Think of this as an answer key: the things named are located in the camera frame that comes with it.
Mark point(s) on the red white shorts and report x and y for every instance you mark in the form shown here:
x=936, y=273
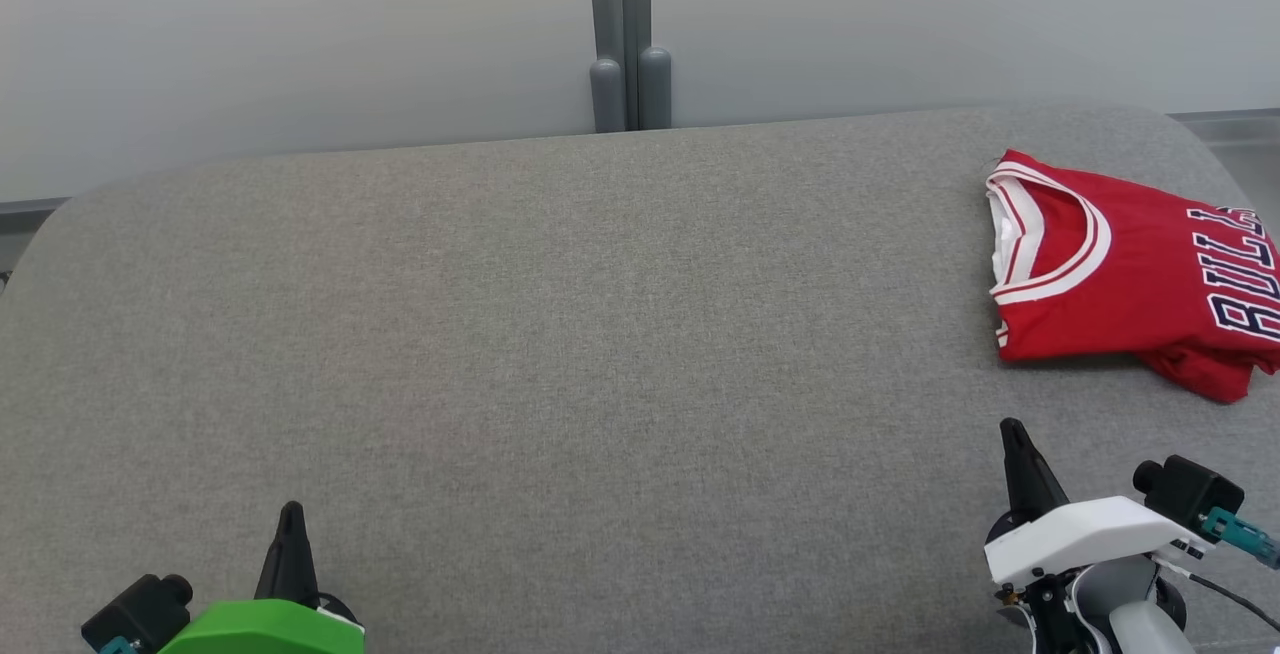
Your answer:
x=1205, y=374

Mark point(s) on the teal right camera connector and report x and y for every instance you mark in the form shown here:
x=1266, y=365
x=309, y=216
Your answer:
x=1245, y=536

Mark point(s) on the grey fabric sofa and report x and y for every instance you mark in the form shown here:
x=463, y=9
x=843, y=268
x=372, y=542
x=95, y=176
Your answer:
x=600, y=384

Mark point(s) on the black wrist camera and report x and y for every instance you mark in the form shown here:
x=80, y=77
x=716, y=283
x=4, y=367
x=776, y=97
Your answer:
x=1190, y=494
x=140, y=612

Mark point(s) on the grey partition post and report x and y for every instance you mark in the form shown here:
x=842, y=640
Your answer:
x=628, y=34

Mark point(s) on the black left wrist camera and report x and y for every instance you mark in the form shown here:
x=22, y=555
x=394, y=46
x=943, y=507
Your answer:
x=140, y=612

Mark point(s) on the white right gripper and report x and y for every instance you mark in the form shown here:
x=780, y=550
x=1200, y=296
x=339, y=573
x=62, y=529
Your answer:
x=1085, y=534

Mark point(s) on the teal left camera connector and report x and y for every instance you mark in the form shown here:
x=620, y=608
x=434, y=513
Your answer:
x=118, y=646

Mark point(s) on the red white basketball jersey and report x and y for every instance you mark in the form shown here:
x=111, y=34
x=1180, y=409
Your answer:
x=1130, y=274

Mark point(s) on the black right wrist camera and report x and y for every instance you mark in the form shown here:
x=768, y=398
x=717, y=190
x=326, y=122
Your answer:
x=1190, y=494

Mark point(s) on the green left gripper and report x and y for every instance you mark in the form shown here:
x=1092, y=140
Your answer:
x=260, y=629

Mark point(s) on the teal camera connector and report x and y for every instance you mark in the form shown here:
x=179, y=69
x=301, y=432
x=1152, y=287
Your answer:
x=118, y=646
x=1245, y=536

